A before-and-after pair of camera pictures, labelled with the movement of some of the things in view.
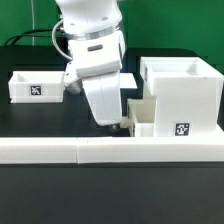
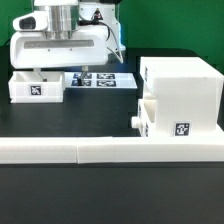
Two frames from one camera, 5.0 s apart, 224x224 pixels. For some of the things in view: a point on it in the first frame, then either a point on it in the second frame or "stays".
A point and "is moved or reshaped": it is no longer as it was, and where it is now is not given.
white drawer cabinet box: (189, 95) stays
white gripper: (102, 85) -> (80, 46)
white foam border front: (111, 149) stays
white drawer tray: (36, 87) stays
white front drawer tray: (141, 114) is moved or reshaped
